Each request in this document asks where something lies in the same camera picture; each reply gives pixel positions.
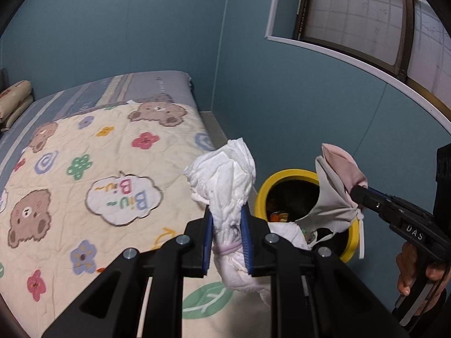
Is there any window with white frame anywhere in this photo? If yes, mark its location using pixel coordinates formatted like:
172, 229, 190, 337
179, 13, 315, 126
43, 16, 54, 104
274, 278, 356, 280
264, 0, 451, 132

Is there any person's right hand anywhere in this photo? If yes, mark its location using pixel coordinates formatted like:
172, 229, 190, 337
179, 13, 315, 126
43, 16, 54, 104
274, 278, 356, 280
395, 242, 451, 297

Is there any yellow trash bin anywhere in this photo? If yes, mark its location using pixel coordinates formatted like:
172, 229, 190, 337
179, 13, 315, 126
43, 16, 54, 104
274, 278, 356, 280
254, 169, 367, 263

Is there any cream bear printed blanket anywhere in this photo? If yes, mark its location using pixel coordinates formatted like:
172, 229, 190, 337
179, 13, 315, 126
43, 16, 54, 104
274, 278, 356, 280
0, 102, 273, 338

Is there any pink and grey cloth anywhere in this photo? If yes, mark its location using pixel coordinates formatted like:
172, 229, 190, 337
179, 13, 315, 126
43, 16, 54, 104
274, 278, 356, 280
296, 155, 366, 260

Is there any white diaper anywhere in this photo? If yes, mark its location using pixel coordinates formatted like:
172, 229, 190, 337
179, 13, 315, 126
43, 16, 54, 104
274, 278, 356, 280
183, 138, 275, 307

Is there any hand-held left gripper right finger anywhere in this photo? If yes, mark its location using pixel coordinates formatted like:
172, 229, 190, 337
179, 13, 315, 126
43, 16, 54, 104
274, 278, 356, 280
240, 206, 412, 338

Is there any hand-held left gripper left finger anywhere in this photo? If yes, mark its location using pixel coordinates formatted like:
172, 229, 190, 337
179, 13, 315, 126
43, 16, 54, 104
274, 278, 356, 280
40, 208, 215, 338

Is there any grey striped bedsheet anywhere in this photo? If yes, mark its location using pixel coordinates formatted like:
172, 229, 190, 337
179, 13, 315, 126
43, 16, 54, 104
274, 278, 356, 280
0, 70, 217, 198

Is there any white crumpled tissue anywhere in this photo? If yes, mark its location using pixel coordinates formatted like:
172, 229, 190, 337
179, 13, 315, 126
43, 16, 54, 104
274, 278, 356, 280
268, 221, 313, 251

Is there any grey bed base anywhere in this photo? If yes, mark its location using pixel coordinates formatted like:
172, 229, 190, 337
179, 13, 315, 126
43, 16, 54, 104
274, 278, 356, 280
198, 110, 230, 150

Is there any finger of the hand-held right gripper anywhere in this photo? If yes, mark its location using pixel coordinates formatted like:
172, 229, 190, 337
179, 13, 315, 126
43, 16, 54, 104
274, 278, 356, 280
350, 185, 400, 224

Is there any pink face mask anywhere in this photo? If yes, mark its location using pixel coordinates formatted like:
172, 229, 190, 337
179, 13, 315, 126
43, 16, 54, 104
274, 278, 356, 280
321, 143, 369, 193

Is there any cream printed pillow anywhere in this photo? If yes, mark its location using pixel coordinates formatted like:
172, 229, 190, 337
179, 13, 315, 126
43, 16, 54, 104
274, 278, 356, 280
0, 80, 33, 120
0, 97, 34, 133

